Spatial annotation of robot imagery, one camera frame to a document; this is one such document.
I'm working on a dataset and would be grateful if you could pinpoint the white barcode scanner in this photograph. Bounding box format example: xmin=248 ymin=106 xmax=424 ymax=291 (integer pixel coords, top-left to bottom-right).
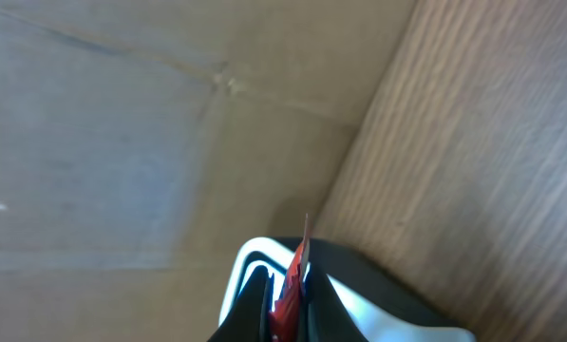
xmin=218 ymin=237 xmax=475 ymax=342

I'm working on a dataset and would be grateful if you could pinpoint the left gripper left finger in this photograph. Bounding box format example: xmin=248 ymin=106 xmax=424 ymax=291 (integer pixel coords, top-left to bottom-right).
xmin=208 ymin=266 xmax=274 ymax=342

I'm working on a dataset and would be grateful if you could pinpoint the red Nescafe stick sachet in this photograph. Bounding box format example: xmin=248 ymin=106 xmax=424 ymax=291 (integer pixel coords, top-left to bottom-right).
xmin=269 ymin=215 xmax=311 ymax=342

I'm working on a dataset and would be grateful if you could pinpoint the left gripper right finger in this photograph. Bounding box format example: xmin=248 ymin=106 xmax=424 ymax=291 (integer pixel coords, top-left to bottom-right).
xmin=296 ymin=266 xmax=368 ymax=342

